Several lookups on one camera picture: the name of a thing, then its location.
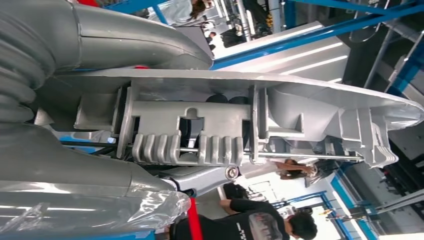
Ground red barrier belt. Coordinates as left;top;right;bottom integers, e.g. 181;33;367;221
186;198;205;240

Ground person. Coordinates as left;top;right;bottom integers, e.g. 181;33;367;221
274;158;320;181
147;0;216;28
168;198;319;240

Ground blue metal shelf rack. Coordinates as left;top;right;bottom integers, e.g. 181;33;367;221
0;0;424;240

